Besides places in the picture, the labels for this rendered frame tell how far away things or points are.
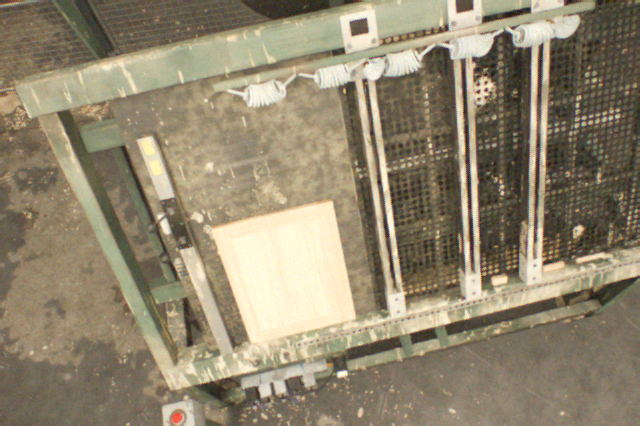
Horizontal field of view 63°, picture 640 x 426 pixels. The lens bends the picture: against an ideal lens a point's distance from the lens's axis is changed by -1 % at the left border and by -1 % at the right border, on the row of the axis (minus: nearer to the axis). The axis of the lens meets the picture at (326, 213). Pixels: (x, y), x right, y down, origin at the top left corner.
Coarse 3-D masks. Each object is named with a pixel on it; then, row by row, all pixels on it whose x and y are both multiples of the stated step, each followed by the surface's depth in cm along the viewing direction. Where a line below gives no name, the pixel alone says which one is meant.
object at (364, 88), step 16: (352, 16) 149; (368, 16) 149; (352, 48) 153; (368, 48) 154; (352, 64) 155; (368, 64) 150; (352, 80) 158; (368, 80) 162; (368, 96) 168; (368, 112) 171; (368, 128) 170; (368, 144) 173; (368, 160) 176; (384, 160) 176; (368, 176) 182; (384, 176) 179; (384, 192) 182; (384, 208) 189; (384, 224) 193; (384, 240) 192; (384, 256) 196; (384, 272) 201; (400, 288) 205; (400, 304) 209
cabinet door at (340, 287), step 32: (224, 224) 187; (256, 224) 187; (288, 224) 189; (320, 224) 191; (224, 256) 192; (256, 256) 194; (288, 256) 196; (320, 256) 198; (256, 288) 201; (288, 288) 204; (320, 288) 206; (256, 320) 209; (288, 320) 211; (320, 320) 213
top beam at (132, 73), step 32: (384, 0) 152; (416, 0) 150; (512, 0) 154; (224, 32) 154; (256, 32) 148; (288, 32) 149; (320, 32) 150; (384, 32) 153; (96, 64) 148; (128, 64) 147; (160, 64) 148; (192, 64) 149; (224, 64) 151; (256, 64) 152; (32, 96) 147; (64, 96) 148; (96, 96) 150
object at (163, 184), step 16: (160, 160) 168; (160, 176) 171; (160, 192) 173; (192, 240) 186; (192, 256) 187; (192, 272) 191; (208, 288) 195; (208, 304) 199; (208, 320) 202; (224, 336) 207; (224, 352) 212
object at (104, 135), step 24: (432, 72) 175; (96, 144) 170; (120, 144) 171; (120, 168) 177; (624, 168) 213; (576, 192) 208; (144, 216) 187; (480, 216) 207; (168, 264) 198; (168, 288) 201
